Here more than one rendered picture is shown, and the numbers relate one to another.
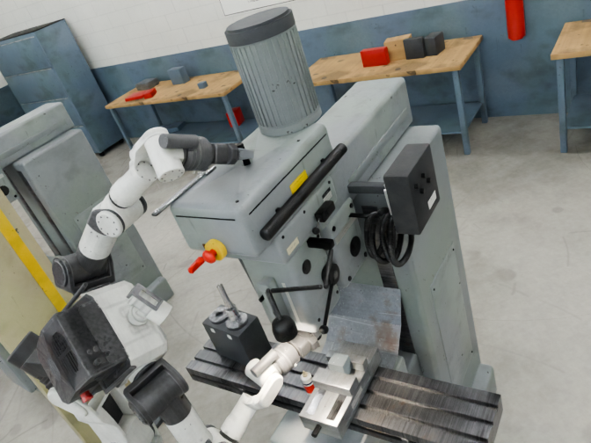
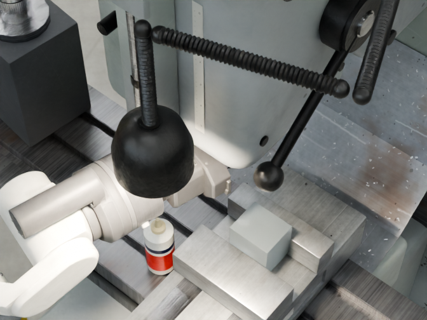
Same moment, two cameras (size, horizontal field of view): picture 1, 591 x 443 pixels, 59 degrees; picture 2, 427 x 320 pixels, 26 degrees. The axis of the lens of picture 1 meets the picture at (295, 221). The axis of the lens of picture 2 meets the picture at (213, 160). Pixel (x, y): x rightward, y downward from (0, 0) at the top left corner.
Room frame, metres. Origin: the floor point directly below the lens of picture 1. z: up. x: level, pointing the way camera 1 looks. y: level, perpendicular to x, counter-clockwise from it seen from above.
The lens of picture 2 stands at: (0.70, 0.09, 2.07)
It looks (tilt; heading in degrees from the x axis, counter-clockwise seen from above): 53 degrees down; 359
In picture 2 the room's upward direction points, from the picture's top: straight up
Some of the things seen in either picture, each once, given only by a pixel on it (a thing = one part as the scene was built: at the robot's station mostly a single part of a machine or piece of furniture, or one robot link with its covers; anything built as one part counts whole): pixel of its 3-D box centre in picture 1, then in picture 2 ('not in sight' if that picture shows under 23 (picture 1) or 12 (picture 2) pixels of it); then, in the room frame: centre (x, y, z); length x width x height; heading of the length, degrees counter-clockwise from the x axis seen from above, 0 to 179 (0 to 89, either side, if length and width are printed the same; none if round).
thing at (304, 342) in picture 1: (294, 348); (156, 173); (1.32, 0.15, 1.23); 0.13 x 0.12 x 0.10; 34
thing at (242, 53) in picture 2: (298, 288); (257, 64); (1.16, 0.05, 1.58); 0.17 x 0.01 x 0.01; 66
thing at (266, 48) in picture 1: (274, 72); not in sight; (1.56, -0.09, 2.05); 0.20 x 0.20 x 0.32
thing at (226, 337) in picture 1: (236, 334); (9, 45); (1.69, 0.39, 1.06); 0.22 x 0.12 x 0.20; 42
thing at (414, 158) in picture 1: (414, 188); not in sight; (1.38, -0.38, 1.62); 0.20 x 0.09 x 0.21; 139
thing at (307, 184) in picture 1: (306, 187); not in sight; (1.30, -0.06, 1.79); 0.45 x 0.04 x 0.04; 139
